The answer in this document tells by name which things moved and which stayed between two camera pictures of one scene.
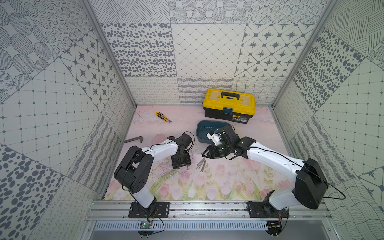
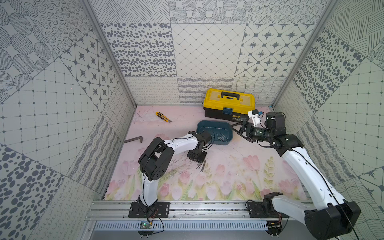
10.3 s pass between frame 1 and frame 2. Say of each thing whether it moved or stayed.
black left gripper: moved
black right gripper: moved
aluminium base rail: stayed
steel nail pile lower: stayed
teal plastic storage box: stayed
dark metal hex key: stayed
